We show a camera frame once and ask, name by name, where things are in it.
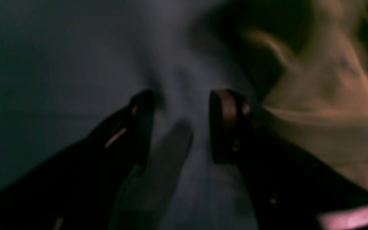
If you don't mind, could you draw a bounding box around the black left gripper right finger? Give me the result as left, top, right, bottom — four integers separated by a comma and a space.
209, 90, 368, 230

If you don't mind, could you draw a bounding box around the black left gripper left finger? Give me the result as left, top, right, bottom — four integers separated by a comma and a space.
0, 90, 155, 230

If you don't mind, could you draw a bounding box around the light green T-shirt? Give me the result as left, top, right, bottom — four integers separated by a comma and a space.
235, 0, 368, 190

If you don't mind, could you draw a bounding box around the blue table cloth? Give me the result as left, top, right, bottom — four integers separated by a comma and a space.
0, 0, 259, 230

